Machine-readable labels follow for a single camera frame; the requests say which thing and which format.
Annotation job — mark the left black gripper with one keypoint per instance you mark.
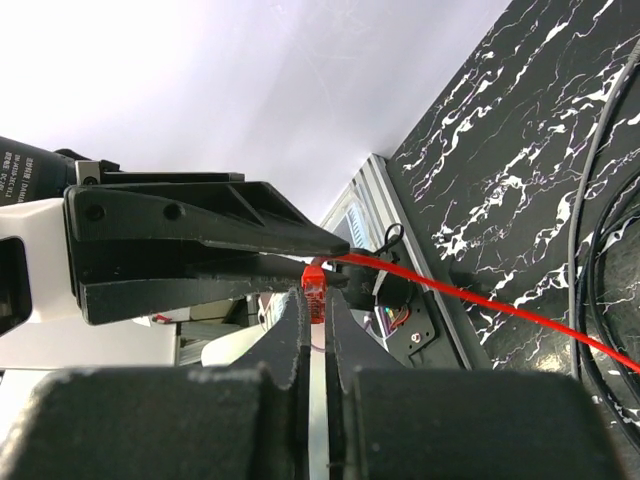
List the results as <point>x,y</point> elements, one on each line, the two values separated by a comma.
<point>36,281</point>

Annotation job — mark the black marble pattern mat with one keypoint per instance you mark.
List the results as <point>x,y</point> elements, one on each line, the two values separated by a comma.
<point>496,178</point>

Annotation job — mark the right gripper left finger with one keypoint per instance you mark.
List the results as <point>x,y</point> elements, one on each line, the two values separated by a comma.
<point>247,420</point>

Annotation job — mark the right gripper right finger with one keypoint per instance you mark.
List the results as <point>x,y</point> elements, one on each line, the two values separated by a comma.
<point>388,421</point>

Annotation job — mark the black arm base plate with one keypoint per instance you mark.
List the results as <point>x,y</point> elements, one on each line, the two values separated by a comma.
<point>402,315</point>

